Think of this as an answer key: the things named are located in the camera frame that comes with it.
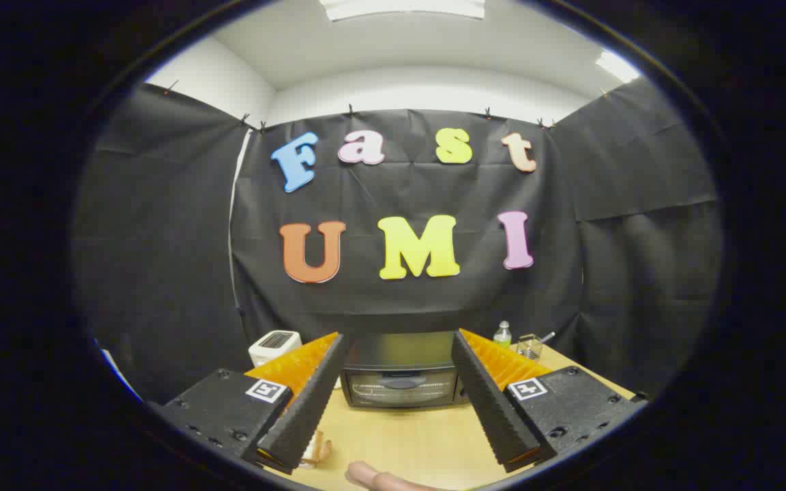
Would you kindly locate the white pop-up toaster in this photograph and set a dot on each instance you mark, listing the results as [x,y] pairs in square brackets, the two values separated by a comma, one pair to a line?
[273,346]

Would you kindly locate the wide ceiling light panel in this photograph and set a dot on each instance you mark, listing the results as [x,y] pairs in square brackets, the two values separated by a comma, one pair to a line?
[403,7]

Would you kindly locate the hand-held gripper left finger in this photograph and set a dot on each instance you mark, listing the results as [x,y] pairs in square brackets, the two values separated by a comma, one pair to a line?
[304,409]

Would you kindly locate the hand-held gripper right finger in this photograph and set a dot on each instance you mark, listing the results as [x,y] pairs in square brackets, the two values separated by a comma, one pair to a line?
[492,409]

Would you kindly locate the small ceiling light panel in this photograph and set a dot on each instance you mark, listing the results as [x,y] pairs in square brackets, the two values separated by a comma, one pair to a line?
[617,67]

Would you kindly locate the black toaster oven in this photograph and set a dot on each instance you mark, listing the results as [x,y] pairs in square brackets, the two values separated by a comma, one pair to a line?
[400,382]

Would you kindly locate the toast sandwich with lettuce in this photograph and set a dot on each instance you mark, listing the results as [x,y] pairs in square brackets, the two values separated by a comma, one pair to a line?
[321,451]

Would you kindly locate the green label drink bottle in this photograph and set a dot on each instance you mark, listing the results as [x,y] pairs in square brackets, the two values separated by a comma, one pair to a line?
[502,335]

